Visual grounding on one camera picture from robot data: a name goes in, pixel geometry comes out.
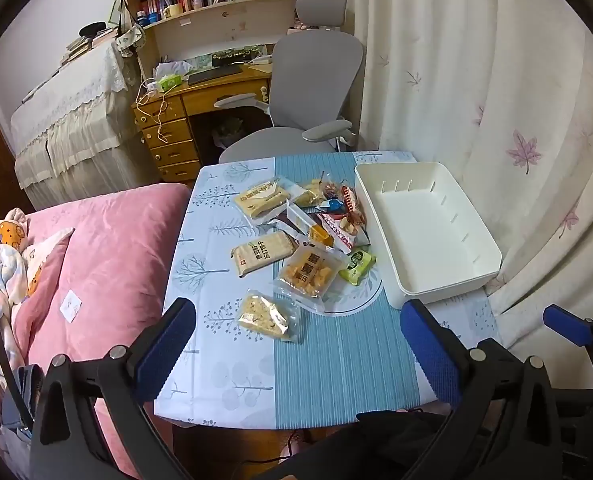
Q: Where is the clear yellow biscuit packet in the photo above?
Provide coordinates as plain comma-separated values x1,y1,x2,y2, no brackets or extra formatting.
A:
275,242,349,315

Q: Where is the cloth covered piano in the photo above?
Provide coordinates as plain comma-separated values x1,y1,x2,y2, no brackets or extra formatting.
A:
10,40,150,211

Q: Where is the white plastic bag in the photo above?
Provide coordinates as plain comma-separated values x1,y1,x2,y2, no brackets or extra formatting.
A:
154,60,194,78

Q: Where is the speckled nougat crisp packet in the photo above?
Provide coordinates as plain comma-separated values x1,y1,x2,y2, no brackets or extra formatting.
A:
237,289,301,343

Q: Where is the dark bag under desk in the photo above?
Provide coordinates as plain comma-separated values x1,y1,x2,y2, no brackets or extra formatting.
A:
211,117,250,151

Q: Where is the stack of books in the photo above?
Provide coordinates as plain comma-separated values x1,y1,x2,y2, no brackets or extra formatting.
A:
59,27,120,67

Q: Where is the white cable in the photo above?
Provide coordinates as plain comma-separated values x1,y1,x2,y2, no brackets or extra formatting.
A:
135,77,171,144

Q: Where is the wooden bookshelf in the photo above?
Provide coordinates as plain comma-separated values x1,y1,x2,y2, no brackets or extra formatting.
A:
119,0,327,63

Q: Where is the brown label cracker packet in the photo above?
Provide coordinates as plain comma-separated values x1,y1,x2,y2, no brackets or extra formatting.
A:
230,231,298,278

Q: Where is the pink blanket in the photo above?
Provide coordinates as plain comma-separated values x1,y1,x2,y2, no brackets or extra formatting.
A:
0,183,192,480

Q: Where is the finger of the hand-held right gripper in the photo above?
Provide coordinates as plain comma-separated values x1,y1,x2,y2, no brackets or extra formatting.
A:
543,304,593,391

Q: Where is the tree print tablecloth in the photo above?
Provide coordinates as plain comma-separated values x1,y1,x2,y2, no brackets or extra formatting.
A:
155,151,502,431

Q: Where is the black keyboard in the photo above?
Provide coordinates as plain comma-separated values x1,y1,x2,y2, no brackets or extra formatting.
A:
187,64,244,86

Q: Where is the white paper label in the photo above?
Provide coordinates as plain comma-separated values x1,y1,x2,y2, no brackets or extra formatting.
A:
60,291,84,324

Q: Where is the person's black clothing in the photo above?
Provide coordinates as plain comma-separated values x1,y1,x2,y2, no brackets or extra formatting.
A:
286,409,459,480

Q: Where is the white plastic storage box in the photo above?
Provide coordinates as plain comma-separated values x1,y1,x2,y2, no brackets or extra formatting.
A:
353,161,503,309

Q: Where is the pale crisp packet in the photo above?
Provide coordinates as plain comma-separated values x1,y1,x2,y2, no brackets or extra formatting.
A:
289,180,323,208

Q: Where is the green snack packet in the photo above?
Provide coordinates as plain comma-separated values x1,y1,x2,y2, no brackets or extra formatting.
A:
339,247,378,286

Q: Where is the cream cracker packet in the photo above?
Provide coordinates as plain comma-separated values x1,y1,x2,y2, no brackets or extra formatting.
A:
234,176,293,221

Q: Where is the floral fabric bag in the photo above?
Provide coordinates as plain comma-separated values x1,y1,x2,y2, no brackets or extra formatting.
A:
114,25,145,57

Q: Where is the wooden desk with drawers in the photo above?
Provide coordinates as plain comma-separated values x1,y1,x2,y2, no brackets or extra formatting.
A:
132,62,277,183

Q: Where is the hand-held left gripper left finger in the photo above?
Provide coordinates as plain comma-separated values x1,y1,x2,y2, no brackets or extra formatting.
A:
29,297,197,480

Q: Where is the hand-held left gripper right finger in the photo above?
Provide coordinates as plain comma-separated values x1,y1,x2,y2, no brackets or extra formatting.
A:
399,298,572,480

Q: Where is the leaf print curtain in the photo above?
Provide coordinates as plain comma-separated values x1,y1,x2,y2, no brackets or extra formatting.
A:
326,0,593,356

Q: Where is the red striped snack packet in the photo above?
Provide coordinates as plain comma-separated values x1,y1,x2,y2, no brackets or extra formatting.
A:
340,185,368,228

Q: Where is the cartoon print blanket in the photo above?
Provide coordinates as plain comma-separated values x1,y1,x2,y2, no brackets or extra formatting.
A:
0,207,75,376

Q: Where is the red and white snack packet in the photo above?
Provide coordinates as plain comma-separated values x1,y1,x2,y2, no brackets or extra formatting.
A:
316,212,372,255

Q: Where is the grey office chair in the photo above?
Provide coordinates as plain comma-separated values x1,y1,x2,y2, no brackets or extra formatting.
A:
214,0,364,164

